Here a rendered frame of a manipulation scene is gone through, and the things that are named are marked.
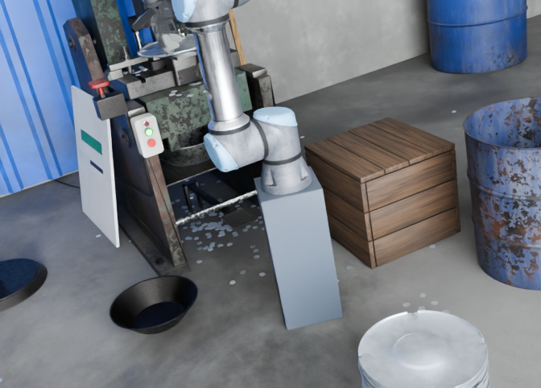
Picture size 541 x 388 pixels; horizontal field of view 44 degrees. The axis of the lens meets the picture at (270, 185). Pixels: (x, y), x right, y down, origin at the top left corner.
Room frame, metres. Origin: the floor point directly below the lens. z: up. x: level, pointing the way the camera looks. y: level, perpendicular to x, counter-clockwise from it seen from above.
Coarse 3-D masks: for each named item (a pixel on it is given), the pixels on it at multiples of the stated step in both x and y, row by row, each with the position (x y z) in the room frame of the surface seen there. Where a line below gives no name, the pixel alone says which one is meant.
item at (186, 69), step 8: (168, 56) 2.30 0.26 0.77; (176, 56) 2.24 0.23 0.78; (184, 56) 2.24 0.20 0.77; (192, 56) 2.38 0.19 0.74; (168, 64) 2.39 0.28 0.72; (176, 64) 2.35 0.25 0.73; (184, 64) 2.36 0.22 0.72; (192, 64) 2.38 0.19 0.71; (176, 72) 2.35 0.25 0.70; (184, 72) 2.36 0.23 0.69; (192, 72) 2.37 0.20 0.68; (176, 80) 2.35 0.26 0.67; (184, 80) 2.36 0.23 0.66; (192, 80) 2.37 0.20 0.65
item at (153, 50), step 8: (184, 40) 2.44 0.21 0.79; (192, 40) 2.42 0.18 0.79; (144, 48) 2.47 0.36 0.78; (152, 48) 2.44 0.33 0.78; (160, 48) 2.40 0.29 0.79; (176, 48) 2.35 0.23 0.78; (184, 48) 2.33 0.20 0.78; (192, 48) 2.28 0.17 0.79; (144, 56) 2.32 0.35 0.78; (152, 56) 2.29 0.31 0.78; (160, 56) 2.28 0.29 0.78
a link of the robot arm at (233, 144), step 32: (192, 0) 1.65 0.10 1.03; (224, 0) 1.69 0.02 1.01; (192, 32) 1.70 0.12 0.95; (224, 32) 1.70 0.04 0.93; (224, 64) 1.68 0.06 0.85; (224, 96) 1.68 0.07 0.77; (224, 128) 1.67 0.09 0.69; (256, 128) 1.71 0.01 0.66; (224, 160) 1.65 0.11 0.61; (256, 160) 1.70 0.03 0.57
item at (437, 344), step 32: (384, 320) 1.34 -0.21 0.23; (416, 320) 1.32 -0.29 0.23; (448, 320) 1.29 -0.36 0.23; (384, 352) 1.23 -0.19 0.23; (416, 352) 1.20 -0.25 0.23; (448, 352) 1.18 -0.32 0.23; (480, 352) 1.16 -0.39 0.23; (384, 384) 1.12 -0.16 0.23; (416, 384) 1.10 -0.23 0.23; (448, 384) 1.09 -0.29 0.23
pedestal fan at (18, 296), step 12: (0, 264) 2.44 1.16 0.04; (12, 264) 2.42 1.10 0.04; (24, 264) 2.40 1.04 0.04; (36, 264) 2.39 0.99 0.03; (0, 276) 2.34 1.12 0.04; (12, 276) 2.32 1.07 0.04; (24, 276) 2.30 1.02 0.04; (36, 276) 2.29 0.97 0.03; (0, 288) 2.24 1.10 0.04; (12, 288) 2.22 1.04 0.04; (24, 288) 2.21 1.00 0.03; (36, 288) 2.23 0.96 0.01; (0, 300) 2.15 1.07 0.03; (12, 300) 2.16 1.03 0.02; (24, 300) 2.17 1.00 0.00
